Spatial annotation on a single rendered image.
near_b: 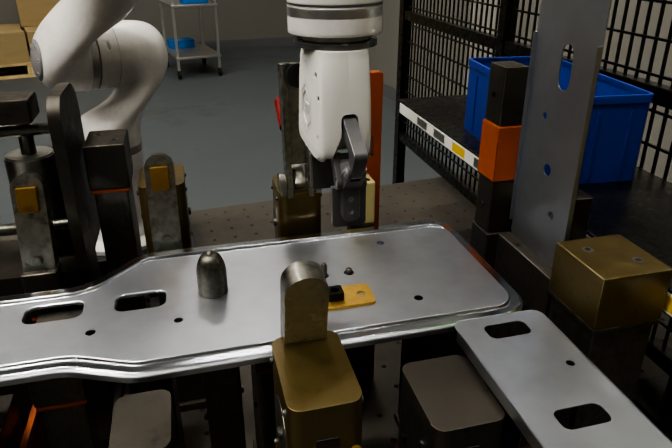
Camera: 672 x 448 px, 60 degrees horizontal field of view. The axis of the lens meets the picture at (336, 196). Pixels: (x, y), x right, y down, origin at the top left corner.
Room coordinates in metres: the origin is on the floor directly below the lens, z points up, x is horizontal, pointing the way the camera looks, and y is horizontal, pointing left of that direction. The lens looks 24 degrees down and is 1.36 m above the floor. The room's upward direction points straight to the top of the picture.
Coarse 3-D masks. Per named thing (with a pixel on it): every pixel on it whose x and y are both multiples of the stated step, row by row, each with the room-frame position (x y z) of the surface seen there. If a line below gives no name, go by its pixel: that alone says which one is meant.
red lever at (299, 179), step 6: (276, 102) 0.83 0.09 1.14; (276, 108) 0.82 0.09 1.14; (294, 168) 0.73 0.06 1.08; (300, 168) 0.73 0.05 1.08; (294, 174) 0.72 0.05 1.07; (300, 174) 0.72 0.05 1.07; (294, 180) 0.72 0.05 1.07; (300, 180) 0.71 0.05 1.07; (306, 180) 0.72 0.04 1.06; (294, 186) 0.72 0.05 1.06; (300, 186) 0.71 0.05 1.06
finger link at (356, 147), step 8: (344, 120) 0.49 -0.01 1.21; (352, 120) 0.49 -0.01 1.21; (344, 128) 0.48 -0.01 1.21; (352, 128) 0.48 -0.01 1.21; (344, 136) 0.48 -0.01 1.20; (352, 136) 0.47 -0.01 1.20; (360, 136) 0.47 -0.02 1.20; (352, 144) 0.46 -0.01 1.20; (360, 144) 0.47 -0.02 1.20; (352, 152) 0.46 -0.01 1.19; (360, 152) 0.46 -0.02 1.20; (352, 160) 0.46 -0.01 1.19; (360, 160) 0.46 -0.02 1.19; (352, 168) 0.46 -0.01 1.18; (360, 168) 0.46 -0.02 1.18; (352, 176) 0.47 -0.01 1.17; (360, 176) 0.47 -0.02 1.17
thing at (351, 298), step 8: (336, 288) 0.54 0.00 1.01; (344, 288) 0.55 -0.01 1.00; (352, 288) 0.55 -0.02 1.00; (360, 288) 0.55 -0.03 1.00; (368, 288) 0.55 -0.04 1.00; (336, 296) 0.53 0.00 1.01; (344, 296) 0.54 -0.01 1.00; (352, 296) 0.54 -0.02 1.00; (360, 296) 0.54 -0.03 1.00; (368, 296) 0.54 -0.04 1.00; (336, 304) 0.52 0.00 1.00; (344, 304) 0.52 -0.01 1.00; (352, 304) 0.52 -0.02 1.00; (360, 304) 0.52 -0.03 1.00; (368, 304) 0.53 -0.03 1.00
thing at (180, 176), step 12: (180, 168) 0.75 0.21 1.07; (144, 180) 0.71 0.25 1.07; (180, 180) 0.71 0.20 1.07; (144, 192) 0.68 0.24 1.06; (180, 192) 0.69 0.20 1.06; (144, 204) 0.68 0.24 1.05; (180, 204) 0.69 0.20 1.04; (144, 216) 0.68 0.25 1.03; (180, 216) 0.69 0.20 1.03; (144, 228) 0.69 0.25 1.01; (180, 384) 0.69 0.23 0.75; (192, 384) 0.70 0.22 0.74; (180, 396) 0.69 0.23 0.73; (192, 396) 0.69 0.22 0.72; (204, 396) 0.70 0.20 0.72; (180, 408) 0.68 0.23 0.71; (192, 408) 0.69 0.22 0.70
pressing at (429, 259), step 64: (192, 256) 0.63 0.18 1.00; (256, 256) 0.63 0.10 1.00; (320, 256) 0.63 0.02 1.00; (384, 256) 0.63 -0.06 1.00; (448, 256) 0.63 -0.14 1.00; (0, 320) 0.50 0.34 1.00; (64, 320) 0.50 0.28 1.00; (128, 320) 0.50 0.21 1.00; (192, 320) 0.50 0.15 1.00; (256, 320) 0.50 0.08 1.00; (384, 320) 0.50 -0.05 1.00; (448, 320) 0.50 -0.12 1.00; (0, 384) 0.42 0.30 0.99
